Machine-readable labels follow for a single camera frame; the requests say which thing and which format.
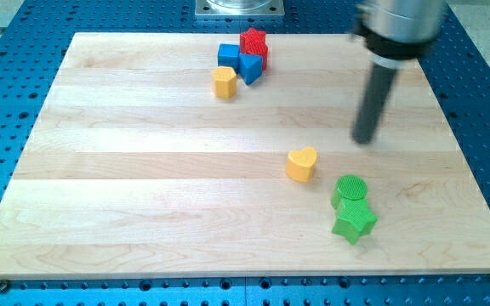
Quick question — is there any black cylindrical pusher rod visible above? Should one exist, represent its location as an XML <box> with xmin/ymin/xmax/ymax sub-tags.
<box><xmin>351</xmin><ymin>63</ymin><xmax>397</xmax><ymax>145</ymax></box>

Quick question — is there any yellow heart block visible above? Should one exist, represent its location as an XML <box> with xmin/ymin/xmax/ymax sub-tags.
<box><xmin>285</xmin><ymin>147</ymin><xmax>318</xmax><ymax>183</ymax></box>

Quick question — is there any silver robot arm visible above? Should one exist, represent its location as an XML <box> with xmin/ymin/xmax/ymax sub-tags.
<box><xmin>351</xmin><ymin>0</ymin><xmax>446</xmax><ymax>145</ymax></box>

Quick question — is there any yellow hexagon block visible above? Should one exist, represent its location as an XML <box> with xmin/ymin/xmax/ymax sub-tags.
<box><xmin>211</xmin><ymin>66</ymin><xmax>237</xmax><ymax>99</ymax></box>

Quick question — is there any green cylinder block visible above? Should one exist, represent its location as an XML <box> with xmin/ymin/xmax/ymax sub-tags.
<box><xmin>331</xmin><ymin>174</ymin><xmax>368</xmax><ymax>210</ymax></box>

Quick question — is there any blue triangle block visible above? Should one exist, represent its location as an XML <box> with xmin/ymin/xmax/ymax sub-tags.
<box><xmin>238</xmin><ymin>54</ymin><xmax>263</xmax><ymax>85</ymax></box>

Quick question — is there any red star block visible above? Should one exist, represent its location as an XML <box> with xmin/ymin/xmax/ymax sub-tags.
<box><xmin>239</xmin><ymin>27</ymin><xmax>266</xmax><ymax>54</ymax></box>

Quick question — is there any green star block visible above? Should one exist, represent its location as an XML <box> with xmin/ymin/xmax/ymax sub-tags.
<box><xmin>332</xmin><ymin>198</ymin><xmax>378</xmax><ymax>245</ymax></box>

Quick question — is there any blue cube block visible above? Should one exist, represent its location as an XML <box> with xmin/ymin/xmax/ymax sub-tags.
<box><xmin>217</xmin><ymin>43</ymin><xmax>240</xmax><ymax>72</ymax></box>

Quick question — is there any light wooden board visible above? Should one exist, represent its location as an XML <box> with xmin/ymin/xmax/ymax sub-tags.
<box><xmin>0</xmin><ymin>33</ymin><xmax>490</xmax><ymax>280</ymax></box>

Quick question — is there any blue perforated table plate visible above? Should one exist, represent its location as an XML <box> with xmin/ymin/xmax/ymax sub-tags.
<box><xmin>0</xmin><ymin>0</ymin><xmax>490</xmax><ymax>305</ymax></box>

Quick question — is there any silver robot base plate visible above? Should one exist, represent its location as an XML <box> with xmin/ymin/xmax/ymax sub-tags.
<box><xmin>194</xmin><ymin>0</ymin><xmax>285</xmax><ymax>18</ymax></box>

